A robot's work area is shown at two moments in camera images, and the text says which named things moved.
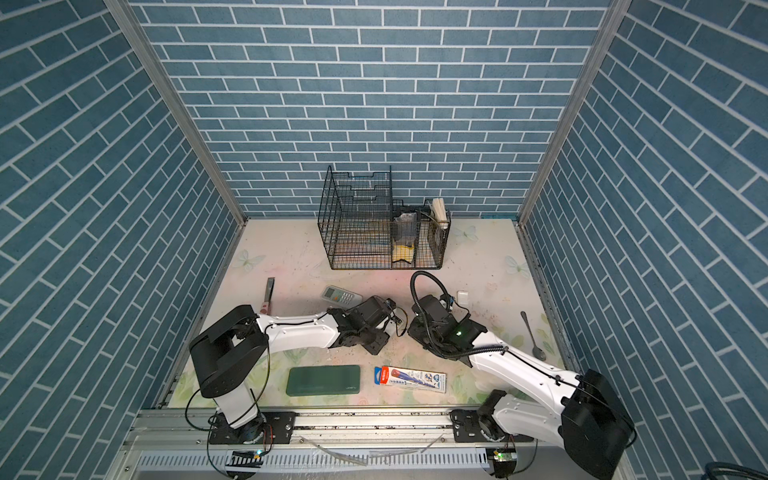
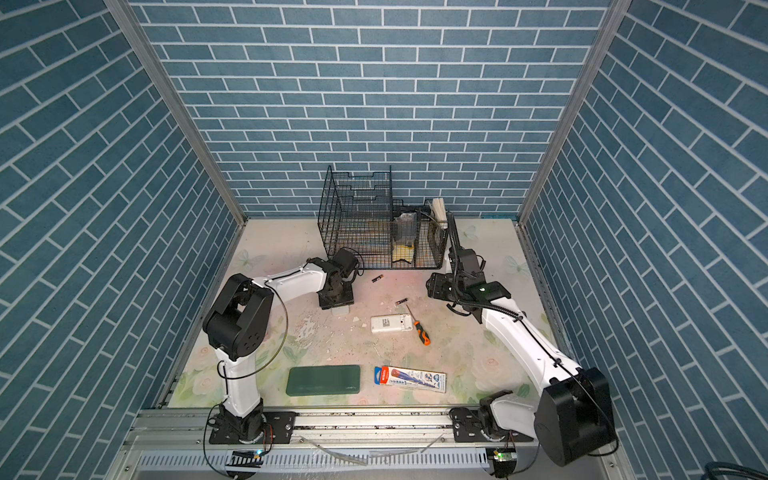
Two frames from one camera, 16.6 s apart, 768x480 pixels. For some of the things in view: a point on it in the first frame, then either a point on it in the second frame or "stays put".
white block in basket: [439, 212] stays put
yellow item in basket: [403, 252] stays put
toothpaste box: [411, 378] stays put
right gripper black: [412, 330] to [435, 288]
